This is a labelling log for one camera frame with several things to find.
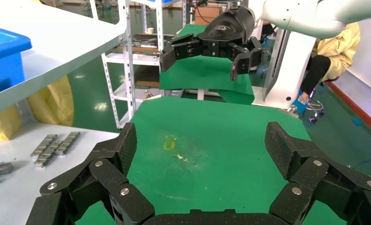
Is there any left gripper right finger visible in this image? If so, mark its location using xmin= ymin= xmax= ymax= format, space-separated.
xmin=264 ymin=121 xmax=371 ymax=225

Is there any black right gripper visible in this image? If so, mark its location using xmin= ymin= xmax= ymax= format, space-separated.
xmin=159 ymin=6 xmax=264 ymax=82

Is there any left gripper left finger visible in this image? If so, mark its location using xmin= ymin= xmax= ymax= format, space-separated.
xmin=25 ymin=122 xmax=156 ymax=225

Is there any green cloth on background table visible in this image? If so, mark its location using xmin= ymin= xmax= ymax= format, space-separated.
xmin=159 ymin=24 xmax=255 ymax=105

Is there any brown cardboard box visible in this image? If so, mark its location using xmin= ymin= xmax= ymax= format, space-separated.
xmin=194 ymin=6 xmax=222 ymax=26

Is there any silver binder clip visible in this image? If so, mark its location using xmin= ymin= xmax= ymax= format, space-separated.
xmin=143 ymin=90 xmax=162 ymax=102
xmin=285 ymin=105 xmax=300 ymax=119

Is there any stool with caster wheels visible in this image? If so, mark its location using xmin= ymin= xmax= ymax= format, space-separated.
xmin=305 ymin=98 xmax=325 ymax=124

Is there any white rack shelf board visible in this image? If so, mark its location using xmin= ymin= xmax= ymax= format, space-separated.
xmin=102 ymin=51 xmax=162 ymax=67

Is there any white robot body column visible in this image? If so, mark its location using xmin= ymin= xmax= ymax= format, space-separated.
xmin=262 ymin=29 xmax=317 ymax=110

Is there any green table mat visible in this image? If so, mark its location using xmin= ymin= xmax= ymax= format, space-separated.
xmin=75 ymin=96 xmax=348 ymax=225

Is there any yellow plastic bag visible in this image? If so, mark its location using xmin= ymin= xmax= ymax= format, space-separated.
xmin=0 ymin=76 xmax=75 ymax=150

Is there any person in yellow coat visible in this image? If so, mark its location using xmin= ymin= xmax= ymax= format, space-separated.
xmin=292 ymin=22 xmax=362 ymax=113

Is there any blue plastic bin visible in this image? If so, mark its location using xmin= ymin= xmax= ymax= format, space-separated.
xmin=0 ymin=24 xmax=33 ymax=98

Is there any white slotted rack post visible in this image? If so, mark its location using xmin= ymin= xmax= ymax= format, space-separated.
xmin=101 ymin=52 xmax=121 ymax=129
xmin=119 ymin=0 xmax=137 ymax=129
xmin=154 ymin=0 xmax=167 ymax=53

